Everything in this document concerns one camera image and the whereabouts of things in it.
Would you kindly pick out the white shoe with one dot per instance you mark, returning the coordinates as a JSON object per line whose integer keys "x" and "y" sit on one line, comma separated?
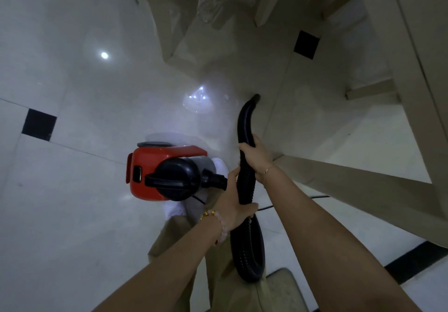
{"x": 175, "y": 210}
{"x": 219, "y": 167}

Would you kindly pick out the beige trousers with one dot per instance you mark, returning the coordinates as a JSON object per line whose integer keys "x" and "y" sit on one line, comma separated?
{"x": 224, "y": 280}

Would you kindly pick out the person's left hand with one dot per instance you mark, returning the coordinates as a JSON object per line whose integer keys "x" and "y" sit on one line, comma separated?
{"x": 227, "y": 206}

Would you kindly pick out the translucent lace tablecloth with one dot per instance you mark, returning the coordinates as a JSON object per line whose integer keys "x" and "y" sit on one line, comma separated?
{"x": 217, "y": 10}

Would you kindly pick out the person's left thumb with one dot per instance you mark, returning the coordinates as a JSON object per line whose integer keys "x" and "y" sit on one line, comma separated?
{"x": 233, "y": 178}

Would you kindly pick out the cream wooden chair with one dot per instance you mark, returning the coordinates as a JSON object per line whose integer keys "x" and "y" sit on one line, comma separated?
{"x": 371, "y": 89}

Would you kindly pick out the person's right hand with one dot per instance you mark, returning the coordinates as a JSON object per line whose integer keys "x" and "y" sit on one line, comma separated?
{"x": 258, "y": 159}

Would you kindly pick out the grey mat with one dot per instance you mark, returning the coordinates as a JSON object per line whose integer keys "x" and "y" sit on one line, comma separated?
{"x": 285, "y": 287}

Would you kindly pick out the person's left forearm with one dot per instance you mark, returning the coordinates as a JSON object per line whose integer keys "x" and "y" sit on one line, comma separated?
{"x": 164, "y": 269}

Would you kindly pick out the person's right forearm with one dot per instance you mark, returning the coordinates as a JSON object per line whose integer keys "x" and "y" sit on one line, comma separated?
{"x": 325, "y": 241}

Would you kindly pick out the red and black vacuum cleaner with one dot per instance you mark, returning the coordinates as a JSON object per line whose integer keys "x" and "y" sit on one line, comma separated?
{"x": 157, "y": 171}

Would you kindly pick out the cream wooden table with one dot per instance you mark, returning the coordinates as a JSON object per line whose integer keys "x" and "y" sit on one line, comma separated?
{"x": 406, "y": 77}

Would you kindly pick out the person's right thumb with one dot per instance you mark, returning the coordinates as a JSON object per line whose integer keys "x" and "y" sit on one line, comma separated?
{"x": 256, "y": 140}

